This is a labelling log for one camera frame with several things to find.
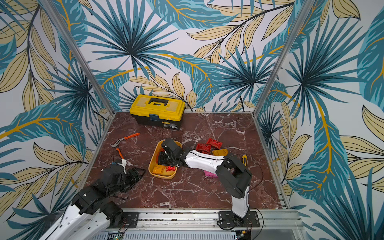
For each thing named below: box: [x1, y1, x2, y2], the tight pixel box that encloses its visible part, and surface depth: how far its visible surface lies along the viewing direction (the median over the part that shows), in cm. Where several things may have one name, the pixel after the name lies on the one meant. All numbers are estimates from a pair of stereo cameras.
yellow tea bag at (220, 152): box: [212, 149, 229, 156], surface depth 97 cm
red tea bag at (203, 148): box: [196, 143, 212, 154], surface depth 100 cm
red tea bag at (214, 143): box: [206, 138, 223, 149], surface depth 102 cm
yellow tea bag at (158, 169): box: [152, 164, 166, 174], surface depth 88 cm
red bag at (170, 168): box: [166, 165, 176, 172], surface depth 90 cm
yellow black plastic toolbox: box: [129, 94, 186, 130], surface depth 102 cm
